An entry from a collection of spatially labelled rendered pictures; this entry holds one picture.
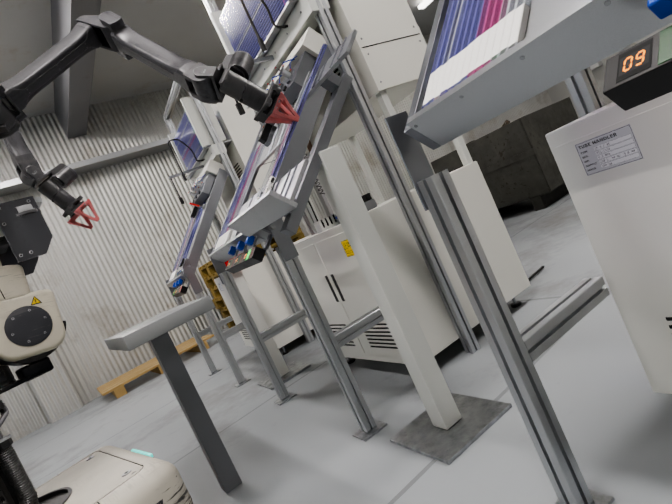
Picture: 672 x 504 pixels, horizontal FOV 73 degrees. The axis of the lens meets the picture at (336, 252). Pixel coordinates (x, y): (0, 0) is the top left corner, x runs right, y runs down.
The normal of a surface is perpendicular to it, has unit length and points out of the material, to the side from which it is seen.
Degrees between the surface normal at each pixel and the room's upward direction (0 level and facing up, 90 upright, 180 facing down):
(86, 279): 90
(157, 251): 90
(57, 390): 90
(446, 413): 90
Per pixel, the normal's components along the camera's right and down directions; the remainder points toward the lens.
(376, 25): 0.45, -0.14
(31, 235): 0.63, -0.24
